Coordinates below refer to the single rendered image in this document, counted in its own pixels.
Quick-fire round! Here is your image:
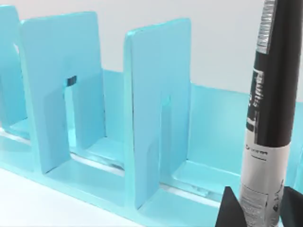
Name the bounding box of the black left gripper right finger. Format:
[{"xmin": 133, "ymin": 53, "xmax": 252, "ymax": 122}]
[{"xmin": 279, "ymin": 186, "xmax": 303, "ymax": 227}]

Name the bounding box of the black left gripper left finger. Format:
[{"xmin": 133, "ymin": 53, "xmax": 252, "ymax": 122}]
[{"xmin": 214, "ymin": 186, "xmax": 245, "ymax": 227}]

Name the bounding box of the black and white book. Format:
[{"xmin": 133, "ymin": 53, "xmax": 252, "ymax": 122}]
[{"xmin": 238, "ymin": 0, "xmax": 303, "ymax": 227}]

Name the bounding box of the light blue rack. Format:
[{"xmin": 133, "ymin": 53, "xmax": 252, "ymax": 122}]
[{"xmin": 0, "ymin": 4, "xmax": 303, "ymax": 227}]

